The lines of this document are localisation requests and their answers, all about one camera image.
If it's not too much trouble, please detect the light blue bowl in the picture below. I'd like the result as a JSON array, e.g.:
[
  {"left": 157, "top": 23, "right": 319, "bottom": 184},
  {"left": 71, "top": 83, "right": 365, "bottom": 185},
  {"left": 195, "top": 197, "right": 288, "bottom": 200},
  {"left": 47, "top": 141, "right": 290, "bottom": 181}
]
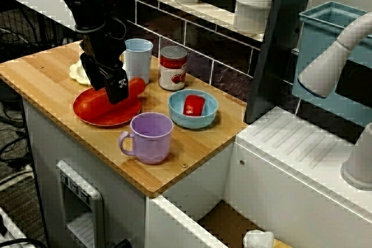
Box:
[{"left": 168, "top": 89, "right": 219, "bottom": 130}]

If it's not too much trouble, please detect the tomato soup can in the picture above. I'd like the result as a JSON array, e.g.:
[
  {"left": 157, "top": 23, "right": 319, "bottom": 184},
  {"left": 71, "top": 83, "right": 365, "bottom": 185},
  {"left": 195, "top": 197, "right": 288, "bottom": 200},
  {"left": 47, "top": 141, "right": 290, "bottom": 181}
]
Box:
[{"left": 159, "top": 46, "right": 188, "bottom": 91}]

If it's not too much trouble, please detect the teal plastic box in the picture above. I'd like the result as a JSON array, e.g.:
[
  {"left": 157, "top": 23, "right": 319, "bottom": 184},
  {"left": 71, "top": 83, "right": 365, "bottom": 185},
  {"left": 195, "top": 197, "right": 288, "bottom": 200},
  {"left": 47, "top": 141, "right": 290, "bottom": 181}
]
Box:
[{"left": 292, "top": 1, "right": 372, "bottom": 130}]

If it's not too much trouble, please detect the dark grey upright panel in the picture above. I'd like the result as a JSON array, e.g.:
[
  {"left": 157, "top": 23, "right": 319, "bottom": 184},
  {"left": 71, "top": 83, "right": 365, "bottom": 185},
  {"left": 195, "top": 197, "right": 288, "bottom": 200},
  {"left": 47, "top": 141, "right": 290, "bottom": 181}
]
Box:
[{"left": 245, "top": 0, "right": 317, "bottom": 124}]

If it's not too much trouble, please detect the cream scalloped plate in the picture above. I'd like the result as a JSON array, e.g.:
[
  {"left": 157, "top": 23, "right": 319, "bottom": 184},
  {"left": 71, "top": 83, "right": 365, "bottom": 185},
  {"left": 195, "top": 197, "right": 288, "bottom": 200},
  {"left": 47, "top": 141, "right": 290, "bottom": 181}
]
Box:
[{"left": 69, "top": 60, "right": 94, "bottom": 86}]

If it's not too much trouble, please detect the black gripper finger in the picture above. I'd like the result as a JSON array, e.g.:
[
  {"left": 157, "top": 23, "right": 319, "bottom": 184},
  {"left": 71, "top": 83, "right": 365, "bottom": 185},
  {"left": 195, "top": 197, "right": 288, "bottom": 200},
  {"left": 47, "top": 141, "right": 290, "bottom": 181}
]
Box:
[
  {"left": 80, "top": 53, "right": 106, "bottom": 92},
  {"left": 103, "top": 69, "right": 130, "bottom": 105}
]

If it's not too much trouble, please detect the white toy kitchen cabinet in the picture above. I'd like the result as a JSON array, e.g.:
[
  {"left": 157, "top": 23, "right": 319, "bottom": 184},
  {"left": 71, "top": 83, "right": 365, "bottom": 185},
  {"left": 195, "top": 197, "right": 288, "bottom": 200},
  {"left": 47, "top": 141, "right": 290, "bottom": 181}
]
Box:
[{"left": 22, "top": 96, "right": 372, "bottom": 248}]

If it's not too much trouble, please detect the large white lidded jar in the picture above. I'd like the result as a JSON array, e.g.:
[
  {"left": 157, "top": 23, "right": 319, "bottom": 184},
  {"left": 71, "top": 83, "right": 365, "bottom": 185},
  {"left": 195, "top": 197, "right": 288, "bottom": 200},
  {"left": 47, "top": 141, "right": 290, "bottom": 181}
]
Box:
[{"left": 234, "top": 0, "right": 275, "bottom": 34}]

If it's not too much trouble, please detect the grey ice dispenser panel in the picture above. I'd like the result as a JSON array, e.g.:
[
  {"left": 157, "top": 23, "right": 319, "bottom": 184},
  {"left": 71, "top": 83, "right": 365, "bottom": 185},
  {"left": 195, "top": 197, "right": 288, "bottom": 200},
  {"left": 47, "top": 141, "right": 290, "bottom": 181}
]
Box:
[{"left": 56, "top": 159, "right": 105, "bottom": 248}]

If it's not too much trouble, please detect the light blue plastic cup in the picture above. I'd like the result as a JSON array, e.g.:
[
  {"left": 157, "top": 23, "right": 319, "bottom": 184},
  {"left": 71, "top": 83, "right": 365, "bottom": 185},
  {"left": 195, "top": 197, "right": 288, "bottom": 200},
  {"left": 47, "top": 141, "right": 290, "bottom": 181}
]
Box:
[{"left": 123, "top": 38, "right": 154, "bottom": 85}]

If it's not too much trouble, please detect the white power cable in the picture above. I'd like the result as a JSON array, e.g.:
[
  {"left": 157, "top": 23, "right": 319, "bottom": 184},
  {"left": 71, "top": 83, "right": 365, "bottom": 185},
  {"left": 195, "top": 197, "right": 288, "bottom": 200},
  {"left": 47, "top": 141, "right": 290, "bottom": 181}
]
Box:
[{"left": 0, "top": 164, "right": 35, "bottom": 192}]

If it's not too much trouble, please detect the white crumpled ball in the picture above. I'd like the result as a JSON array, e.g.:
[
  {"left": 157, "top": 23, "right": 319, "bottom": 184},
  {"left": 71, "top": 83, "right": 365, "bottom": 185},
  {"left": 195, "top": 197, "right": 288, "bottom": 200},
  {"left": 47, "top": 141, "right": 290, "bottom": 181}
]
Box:
[{"left": 242, "top": 229, "right": 276, "bottom": 248}]

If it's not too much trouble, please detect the dark tiled backsplash shelf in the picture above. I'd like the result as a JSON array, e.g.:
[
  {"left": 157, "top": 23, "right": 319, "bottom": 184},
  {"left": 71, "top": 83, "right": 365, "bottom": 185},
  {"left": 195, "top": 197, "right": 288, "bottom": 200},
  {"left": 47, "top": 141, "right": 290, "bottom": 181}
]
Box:
[{"left": 109, "top": 0, "right": 302, "bottom": 115}]

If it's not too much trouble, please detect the purple plastic mug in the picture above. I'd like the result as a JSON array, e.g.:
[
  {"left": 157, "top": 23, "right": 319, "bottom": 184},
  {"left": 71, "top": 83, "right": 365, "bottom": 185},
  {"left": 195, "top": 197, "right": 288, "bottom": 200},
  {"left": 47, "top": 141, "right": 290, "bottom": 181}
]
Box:
[{"left": 118, "top": 112, "right": 174, "bottom": 165}]

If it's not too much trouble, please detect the red toy pepper slice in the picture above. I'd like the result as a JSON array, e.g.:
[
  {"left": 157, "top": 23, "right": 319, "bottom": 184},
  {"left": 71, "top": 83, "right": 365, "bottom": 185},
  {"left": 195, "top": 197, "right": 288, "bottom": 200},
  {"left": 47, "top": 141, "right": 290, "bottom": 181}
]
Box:
[{"left": 183, "top": 94, "right": 206, "bottom": 117}]

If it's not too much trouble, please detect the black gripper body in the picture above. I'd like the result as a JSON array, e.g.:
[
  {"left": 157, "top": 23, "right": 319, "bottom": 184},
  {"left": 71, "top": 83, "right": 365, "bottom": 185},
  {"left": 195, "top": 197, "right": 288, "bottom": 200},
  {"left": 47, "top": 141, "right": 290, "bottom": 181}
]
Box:
[{"left": 74, "top": 21, "right": 127, "bottom": 77}]

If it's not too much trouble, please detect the red round plate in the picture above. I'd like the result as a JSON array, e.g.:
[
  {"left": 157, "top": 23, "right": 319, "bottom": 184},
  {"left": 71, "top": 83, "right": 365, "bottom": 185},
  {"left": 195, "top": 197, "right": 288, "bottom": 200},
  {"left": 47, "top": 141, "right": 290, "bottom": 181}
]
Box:
[{"left": 73, "top": 87, "right": 142, "bottom": 128}]

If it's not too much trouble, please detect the red toy sausage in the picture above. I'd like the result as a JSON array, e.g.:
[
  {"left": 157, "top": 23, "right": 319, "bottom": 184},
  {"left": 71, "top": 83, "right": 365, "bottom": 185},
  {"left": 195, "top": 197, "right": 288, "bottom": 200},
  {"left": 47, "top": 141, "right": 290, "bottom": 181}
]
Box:
[{"left": 77, "top": 77, "right": 147, "bottom": 118}]

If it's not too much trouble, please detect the grey toy faucet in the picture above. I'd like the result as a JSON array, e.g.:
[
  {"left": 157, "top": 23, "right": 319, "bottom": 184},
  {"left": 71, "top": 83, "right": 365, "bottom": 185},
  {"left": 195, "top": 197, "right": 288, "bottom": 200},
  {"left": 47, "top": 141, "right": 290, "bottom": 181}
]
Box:
[{"left": 298, "top": 11, "right": 372, "bottom": 191}]

